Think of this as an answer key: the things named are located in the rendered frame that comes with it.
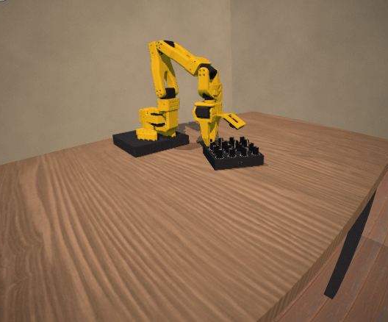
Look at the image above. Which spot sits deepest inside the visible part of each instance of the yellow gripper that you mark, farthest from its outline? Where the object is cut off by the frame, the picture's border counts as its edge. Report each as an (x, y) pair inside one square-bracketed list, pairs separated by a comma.
[(206, 112)]

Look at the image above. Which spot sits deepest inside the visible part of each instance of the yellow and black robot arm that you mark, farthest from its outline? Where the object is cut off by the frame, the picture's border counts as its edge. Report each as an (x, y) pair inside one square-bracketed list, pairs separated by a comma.
[(168, 105)]

